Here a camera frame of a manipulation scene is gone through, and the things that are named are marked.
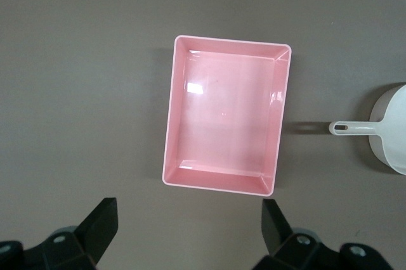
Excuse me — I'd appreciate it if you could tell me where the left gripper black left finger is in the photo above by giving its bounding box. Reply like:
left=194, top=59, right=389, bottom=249
left=0, top=197, right=119, bottom=270

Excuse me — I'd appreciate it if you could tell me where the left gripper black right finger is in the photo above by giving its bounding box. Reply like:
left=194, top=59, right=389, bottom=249
left=253, top=198, right=393, bottom=270

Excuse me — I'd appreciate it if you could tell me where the beige plastic dustpan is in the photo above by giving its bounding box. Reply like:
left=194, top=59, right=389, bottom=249
left=327, top=83, right=406, bottom=176

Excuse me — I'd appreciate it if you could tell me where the pink plastic bin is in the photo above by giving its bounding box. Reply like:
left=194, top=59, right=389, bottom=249
left=161, top=34, right=293, bottom=197

